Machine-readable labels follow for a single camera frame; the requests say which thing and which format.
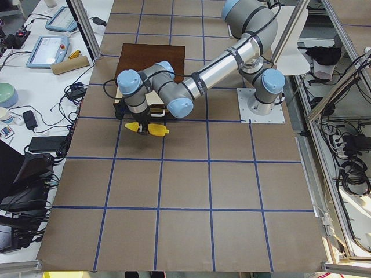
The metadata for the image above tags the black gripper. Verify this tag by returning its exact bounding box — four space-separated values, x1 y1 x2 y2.
132 111 150 135

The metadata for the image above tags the white drawer handle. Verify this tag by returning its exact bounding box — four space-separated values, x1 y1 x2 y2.
150 110 166 118

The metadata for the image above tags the yellow plastic corn cob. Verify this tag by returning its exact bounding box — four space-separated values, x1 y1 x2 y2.
125 122 170 137

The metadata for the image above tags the light wood drawer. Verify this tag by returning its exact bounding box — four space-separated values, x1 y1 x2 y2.
114 88 168 114

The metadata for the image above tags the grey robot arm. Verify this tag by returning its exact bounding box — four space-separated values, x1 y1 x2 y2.
117 1 279 137

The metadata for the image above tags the dark wooden drawer cabinet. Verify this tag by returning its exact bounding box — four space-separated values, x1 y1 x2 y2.
115 43 186 78

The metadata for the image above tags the gold metal cylinder tool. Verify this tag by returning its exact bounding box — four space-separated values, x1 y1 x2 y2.
68 50 81 60

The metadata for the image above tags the cardboard tube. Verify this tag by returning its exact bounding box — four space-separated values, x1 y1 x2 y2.
50 56 90 75

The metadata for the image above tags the black power brick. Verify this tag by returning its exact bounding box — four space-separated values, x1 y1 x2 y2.
28 136 67 153

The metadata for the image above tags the blue teach pendant near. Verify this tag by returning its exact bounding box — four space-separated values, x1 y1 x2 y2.
26 36 70 68

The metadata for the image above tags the blue teach pendant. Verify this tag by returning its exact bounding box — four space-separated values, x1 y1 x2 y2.
26 36 70 68
45 6 77 32

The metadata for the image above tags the black laptop stand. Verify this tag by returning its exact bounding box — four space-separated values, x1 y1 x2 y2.
1 153 59 254

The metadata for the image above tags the blue teach pendant far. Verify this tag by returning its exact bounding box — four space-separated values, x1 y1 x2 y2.
45 6 77 32

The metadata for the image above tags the green round bowl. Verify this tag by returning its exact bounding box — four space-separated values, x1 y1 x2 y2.
0 83 18 108

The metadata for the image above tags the white chair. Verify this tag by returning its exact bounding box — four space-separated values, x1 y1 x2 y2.
271 5 310 76

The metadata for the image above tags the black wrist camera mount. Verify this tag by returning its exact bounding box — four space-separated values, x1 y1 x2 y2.
113 100 126 120

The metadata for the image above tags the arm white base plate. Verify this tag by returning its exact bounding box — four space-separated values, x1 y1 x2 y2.
237 88 285 124

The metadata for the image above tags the aluminium frame post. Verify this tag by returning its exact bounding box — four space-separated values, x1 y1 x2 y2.
66 0 101 61

